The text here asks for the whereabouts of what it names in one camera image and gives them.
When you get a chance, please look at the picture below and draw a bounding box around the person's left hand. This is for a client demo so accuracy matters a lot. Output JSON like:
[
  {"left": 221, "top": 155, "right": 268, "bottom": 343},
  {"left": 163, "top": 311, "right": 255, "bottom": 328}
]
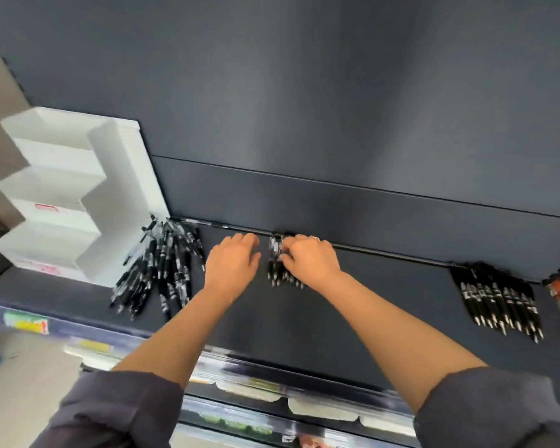
[{"left": 203, "top": 233, "right": 262, "bottom": 304}]

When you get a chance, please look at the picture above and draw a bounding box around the person's right hand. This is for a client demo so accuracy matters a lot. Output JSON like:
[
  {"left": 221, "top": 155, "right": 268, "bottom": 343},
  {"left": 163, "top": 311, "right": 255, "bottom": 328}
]
[{"left": 279, "top": 234, "right": 342, "bottom": 294}]

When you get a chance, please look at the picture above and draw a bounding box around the row of clear-barrel pens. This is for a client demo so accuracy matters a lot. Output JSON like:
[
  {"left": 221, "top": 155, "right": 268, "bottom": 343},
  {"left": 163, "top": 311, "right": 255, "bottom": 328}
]
[{"left": 266, "top": 231, "right": 307, "bottom": 290}]

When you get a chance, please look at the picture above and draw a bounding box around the pile of black pens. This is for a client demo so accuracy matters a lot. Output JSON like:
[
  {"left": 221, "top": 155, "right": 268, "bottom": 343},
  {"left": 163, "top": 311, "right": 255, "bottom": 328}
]
[{"left": 110, "top": 214, "right": 207, "bottom": 322}]

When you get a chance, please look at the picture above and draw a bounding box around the white tiered pen holder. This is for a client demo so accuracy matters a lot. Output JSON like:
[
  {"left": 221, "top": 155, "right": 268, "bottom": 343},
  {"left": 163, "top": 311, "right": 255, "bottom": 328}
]
[{"left": 0, "top": 106, "right": 170, "bottom": 289}]

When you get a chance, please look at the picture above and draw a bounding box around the aligned bundle of black pens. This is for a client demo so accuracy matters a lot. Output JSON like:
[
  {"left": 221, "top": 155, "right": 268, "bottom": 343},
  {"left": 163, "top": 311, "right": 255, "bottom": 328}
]
[{"left": 449, "top": 261, "right": 544, "bottom": 345}]

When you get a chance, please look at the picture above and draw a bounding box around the person's right forearm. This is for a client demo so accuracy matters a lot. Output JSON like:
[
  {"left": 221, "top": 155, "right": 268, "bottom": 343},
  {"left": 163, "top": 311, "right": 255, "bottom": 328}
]
[{"left": 322, "top": 273, "right": 488, "bottom": 414}]

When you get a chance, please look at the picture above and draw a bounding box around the person's left forearm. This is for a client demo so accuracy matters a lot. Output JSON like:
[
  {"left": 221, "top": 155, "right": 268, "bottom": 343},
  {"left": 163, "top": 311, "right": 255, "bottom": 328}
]
[{"left": 111, "top": 286, "right": 236, "bottom": 390}]

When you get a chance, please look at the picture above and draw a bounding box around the dark grey shelf unit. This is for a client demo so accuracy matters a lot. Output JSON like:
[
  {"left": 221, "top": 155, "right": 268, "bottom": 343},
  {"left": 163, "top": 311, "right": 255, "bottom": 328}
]
[{"left": 0, "top": 0, "right": 560, "bottom": 448}]

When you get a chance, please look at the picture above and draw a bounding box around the grey left sleeve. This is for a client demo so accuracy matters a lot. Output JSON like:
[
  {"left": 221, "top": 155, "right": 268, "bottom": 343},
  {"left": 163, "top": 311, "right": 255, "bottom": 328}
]
[{"left": 30, "top": 370, "right": 185, "bottom": 448}]

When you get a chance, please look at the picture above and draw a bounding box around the grey sleeve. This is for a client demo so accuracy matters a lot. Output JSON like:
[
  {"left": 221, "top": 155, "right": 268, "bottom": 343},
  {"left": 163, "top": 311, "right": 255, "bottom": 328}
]
[
  {"left": 30, "top": 370, "right": 185, "bottom": 448},
  {"left": 413, "top": 366, "right": 560, "bottom": 448}
]

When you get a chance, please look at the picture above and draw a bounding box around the yellow green price tag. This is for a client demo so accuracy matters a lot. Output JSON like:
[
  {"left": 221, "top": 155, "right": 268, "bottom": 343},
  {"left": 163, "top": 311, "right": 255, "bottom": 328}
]
[{"left": 2, "top": 311, "right": 51, "bottom": 335}]

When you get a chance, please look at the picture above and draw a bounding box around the grey right sleeve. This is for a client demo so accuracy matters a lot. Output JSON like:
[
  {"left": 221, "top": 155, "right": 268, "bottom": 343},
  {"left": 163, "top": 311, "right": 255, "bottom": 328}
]
[{"left": 413, "top": 366, "right": 560, "bottom": 448}]

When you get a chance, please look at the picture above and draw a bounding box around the white slotted shelf upright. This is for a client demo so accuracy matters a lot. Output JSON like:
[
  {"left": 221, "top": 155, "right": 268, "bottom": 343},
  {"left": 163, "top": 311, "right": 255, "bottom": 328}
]
[{"left": 0, "top": 21, "right": 31, "bottom": 108}]

